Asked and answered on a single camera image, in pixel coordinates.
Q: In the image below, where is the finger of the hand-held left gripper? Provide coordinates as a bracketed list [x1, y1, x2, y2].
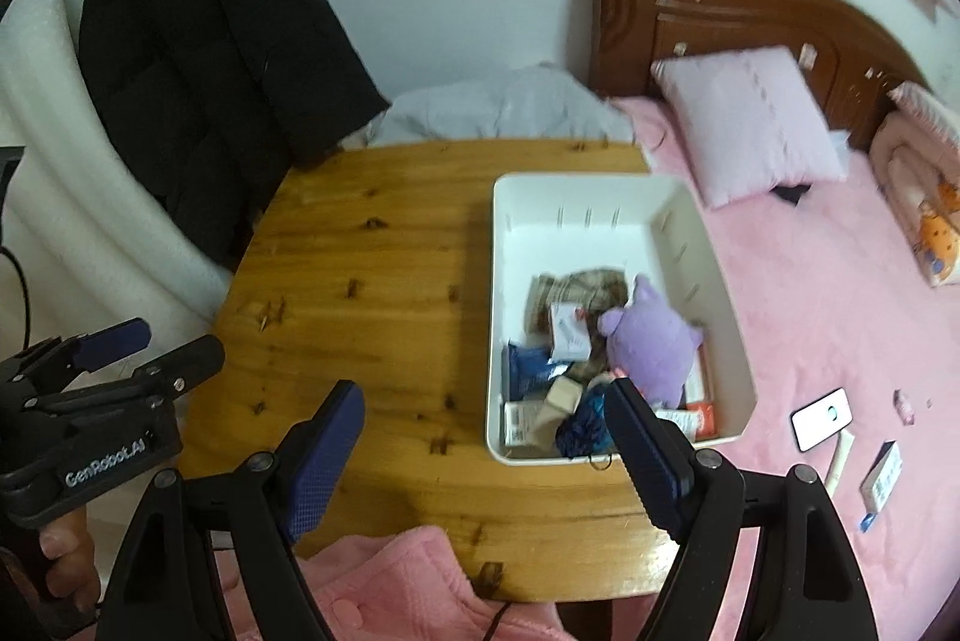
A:
[120, 333, 226, 401]
[21, 317, 152, 381]

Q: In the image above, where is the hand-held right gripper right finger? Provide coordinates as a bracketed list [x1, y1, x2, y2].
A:
[602, 378, 880, 641]

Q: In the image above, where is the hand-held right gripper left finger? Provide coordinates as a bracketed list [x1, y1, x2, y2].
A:
[94, 378, 367, 641]

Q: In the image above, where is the white tube orange cap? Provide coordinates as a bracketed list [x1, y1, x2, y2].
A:
[656, 402, 717, 441]

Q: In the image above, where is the blue knit ball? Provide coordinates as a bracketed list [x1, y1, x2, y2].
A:
[555, 382, 623, 458]

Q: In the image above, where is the beige small box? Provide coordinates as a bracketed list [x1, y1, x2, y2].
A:
[534, 377, 584, 436]

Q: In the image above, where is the purple plush toy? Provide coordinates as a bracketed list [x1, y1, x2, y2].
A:
[596, 272, 706, 408]

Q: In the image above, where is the dark blue packet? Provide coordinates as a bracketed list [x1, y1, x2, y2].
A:
[504, 341, 571, 402]

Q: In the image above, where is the plaid fabric bow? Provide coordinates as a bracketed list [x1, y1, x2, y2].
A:
[525, 266, 631, 380]

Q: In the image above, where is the white plastic tray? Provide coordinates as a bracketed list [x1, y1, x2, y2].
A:
[484, 172, 758, 467]

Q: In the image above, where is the person's left hand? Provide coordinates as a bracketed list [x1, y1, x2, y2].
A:
[37, 506, 102, 612]

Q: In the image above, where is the pink fleece robe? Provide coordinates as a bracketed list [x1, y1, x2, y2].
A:
[217, 525, 578, 641]

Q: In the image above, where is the white smartphone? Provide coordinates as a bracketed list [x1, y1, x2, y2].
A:
[790, 386, 854, 453]

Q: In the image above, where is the white stick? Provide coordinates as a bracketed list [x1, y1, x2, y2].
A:
[823, 429, 856, 492]

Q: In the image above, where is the pink bed sheet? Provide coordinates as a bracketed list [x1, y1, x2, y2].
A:
[607, 95, 960, 641]

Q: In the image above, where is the small white blue box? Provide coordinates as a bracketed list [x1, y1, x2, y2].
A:
[857, 440, 903, 532]

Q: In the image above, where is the black puffer jacket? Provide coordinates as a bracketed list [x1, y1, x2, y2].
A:
[77, 0, 391, 271]

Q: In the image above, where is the pink pillow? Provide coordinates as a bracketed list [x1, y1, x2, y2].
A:
[651, 45, 847, 209]

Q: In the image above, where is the grey white pillow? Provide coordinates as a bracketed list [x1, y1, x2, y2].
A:
[367, 62, 638, 149]

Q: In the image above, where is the pink cartoon print quilt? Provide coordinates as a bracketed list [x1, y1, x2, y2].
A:
[870, 81, 960, 288]

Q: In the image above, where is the brown wooden headboard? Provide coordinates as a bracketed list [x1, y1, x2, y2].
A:
[587, 0, 931, 121]

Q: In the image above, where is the thick black cable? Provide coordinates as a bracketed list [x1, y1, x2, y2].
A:
[0, 245, 32, 353]

